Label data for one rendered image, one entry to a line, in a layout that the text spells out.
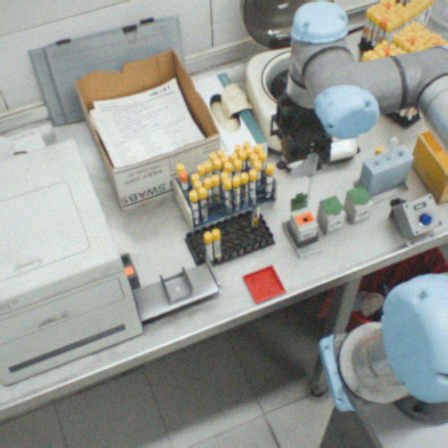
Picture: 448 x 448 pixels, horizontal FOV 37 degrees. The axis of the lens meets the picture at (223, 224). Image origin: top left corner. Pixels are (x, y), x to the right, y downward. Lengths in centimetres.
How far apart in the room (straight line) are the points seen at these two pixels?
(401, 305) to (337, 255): 76
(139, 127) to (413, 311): 102
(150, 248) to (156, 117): 32
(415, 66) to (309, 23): 15
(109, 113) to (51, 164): 41
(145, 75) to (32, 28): 27
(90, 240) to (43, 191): 13
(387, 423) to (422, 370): 59
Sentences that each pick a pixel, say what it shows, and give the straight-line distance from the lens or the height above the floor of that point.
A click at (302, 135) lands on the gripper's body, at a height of 126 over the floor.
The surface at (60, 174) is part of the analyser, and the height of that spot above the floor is 117.
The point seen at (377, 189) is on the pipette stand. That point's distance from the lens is 148.
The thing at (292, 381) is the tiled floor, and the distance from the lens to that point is 221.
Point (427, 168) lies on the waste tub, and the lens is 152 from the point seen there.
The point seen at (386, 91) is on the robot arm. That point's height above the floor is 144.
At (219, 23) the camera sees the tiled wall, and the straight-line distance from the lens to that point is 168.
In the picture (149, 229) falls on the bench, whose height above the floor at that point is 87.
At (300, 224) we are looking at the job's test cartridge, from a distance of 135.
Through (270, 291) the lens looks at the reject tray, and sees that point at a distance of 135.
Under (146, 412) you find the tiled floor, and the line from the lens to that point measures 220.
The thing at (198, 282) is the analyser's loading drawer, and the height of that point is 91.
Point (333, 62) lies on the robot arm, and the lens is 92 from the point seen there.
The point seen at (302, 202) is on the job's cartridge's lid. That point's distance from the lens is 136.
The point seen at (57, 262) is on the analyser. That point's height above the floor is 117.
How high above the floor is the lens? 207
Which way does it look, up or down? 57 degrees down
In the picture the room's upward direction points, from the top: 2 degrees counter-clockwise
